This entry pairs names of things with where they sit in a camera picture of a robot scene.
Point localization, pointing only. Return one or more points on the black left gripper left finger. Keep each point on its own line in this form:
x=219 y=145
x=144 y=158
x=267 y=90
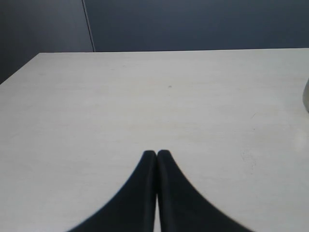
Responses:
x=132 y=208

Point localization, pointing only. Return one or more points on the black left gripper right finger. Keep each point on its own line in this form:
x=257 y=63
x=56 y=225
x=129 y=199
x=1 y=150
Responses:
x=182 y=208

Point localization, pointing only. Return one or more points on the stainless steel cup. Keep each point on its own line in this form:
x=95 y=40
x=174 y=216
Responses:
x=305 y=96

